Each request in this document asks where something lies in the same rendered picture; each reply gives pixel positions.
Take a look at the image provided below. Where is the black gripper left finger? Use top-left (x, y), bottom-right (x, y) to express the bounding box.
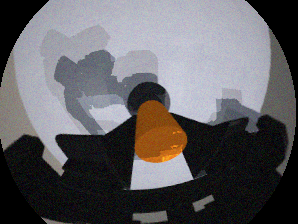
top-left (56, 115), bottom-right (137, 190)

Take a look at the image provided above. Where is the orange knob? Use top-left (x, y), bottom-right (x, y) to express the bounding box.
top-left (134, 100), bottom-right (188, 163)

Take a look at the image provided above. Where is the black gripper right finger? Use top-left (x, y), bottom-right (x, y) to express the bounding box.
top-left (170, 113), bottom-right (249, 180)

